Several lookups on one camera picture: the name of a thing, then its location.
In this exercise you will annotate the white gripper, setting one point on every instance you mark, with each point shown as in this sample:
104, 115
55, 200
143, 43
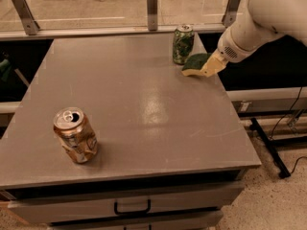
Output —
228, 47

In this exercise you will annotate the green and yellow sponge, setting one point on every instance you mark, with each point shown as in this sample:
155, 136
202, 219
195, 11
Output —
194, 64

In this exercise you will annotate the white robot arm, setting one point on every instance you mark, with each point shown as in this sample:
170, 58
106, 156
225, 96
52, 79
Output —
262, 22

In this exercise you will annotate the green soda can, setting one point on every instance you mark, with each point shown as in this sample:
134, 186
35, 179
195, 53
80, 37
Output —
183, 43

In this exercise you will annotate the orange crushed soda can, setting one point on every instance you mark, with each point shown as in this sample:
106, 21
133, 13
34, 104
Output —
75, 134

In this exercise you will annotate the black metal floor stand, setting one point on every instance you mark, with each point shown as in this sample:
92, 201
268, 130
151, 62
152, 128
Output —
272, 146

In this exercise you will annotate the upper grey drawer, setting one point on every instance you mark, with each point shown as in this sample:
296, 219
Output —
100, 205

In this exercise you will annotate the grey drawer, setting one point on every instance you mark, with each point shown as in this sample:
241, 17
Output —
100, 205
183, 221

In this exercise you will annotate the lower grey drawer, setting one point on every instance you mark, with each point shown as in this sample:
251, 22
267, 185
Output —
183, 221

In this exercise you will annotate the right metal rail bracket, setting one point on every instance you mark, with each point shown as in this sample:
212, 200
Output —
230, 13

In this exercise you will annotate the metal rail bracket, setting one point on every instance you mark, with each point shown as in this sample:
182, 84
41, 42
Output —
230, 13
152, 15
29, 24

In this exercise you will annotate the middle metal rail bracket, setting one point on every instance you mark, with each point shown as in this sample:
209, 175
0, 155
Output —
152, 15

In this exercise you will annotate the black drawer handle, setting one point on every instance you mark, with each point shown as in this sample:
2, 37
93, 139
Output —
132, 208

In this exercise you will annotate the left metal rail bracket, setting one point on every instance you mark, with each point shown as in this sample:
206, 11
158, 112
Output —
29, 24

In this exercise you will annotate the grey horizontal rail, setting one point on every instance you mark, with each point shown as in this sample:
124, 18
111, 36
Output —
67, 33

